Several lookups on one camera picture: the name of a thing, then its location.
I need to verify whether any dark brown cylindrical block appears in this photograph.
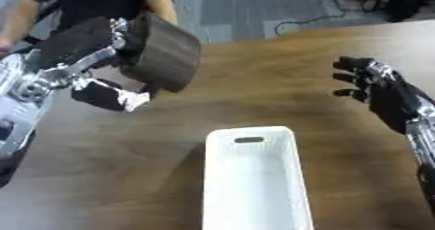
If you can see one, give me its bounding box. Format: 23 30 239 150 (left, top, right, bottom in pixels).
117 11 203 94

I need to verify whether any white perforated plastic basket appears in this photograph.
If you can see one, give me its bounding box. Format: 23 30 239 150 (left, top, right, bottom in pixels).
200 125 317 230

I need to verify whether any black cable on floor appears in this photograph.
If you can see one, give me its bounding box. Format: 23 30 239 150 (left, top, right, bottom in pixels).
273 0 387 37

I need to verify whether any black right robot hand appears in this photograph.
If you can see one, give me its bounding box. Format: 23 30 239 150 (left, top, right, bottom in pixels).
331 55 435 135

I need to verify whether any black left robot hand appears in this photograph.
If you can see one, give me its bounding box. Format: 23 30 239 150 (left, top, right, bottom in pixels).
23 16 162 114

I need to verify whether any person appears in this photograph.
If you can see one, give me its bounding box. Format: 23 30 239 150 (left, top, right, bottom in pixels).
0 0 181 58

